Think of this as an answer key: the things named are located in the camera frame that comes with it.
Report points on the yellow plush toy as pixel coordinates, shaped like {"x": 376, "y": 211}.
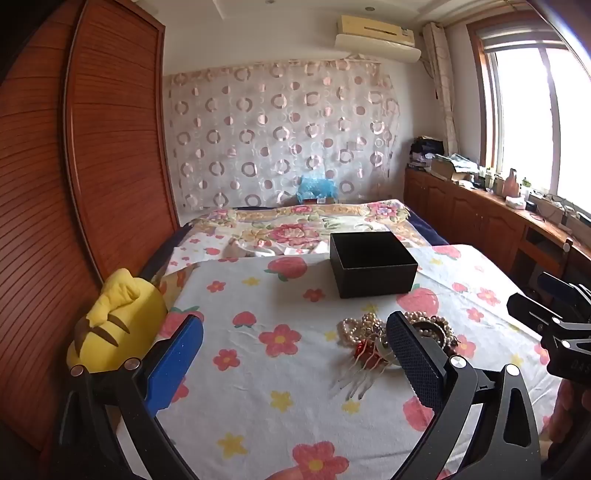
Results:
{"x": 115, "y": 318}

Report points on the patterned window curtain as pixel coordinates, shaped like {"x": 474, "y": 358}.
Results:
{"x": 441, "y": 83}

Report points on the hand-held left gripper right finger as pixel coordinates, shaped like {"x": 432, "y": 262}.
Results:
{"x": 415, "y": 364}

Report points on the window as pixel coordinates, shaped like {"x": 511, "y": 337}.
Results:
{"x": 531, "y": 115}

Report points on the wooden slatted wardrobe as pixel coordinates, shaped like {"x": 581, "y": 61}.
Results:
{"x": 92, "y": 161}

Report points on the brown bottle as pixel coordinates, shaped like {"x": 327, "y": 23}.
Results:
{"x": 511, "y": 182}

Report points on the cardboard box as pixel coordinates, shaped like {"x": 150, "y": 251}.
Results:
{"x": 450, "y": 168}

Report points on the wooden cabinet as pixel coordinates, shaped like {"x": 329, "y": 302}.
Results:
{"x": 461, "y": 217}

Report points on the black jewelry box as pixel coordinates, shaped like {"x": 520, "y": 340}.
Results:
{"x": 369, "y": 277}

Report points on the navy blue blanket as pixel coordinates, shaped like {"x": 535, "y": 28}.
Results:
{"x": 429, "y": 230}

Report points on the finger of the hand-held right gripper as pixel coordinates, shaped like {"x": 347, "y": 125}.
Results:
{"x": 561, "y": 285}
{"x": 528, "y": 310}

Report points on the blue plastic bag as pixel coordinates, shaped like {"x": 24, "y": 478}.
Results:
{"x": 316, "y": 188}

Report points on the white air conditioner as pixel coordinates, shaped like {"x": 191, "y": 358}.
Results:
{"x": 376, "y": 41}

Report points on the person's right hand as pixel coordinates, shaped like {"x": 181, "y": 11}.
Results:
{"x": 575, "y": 415}

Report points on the circle patterned curtain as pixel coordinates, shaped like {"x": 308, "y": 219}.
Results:
{"x": 277, "y": 129}

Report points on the pile of dark clothes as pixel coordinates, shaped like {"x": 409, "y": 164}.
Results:
{"x": 427, "y": 150}

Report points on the floral bedspread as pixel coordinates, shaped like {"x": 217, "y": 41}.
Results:
{"x": 286, "y": 230}

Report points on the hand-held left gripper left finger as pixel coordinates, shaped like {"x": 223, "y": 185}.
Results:
{"x": 175, "y": 364}

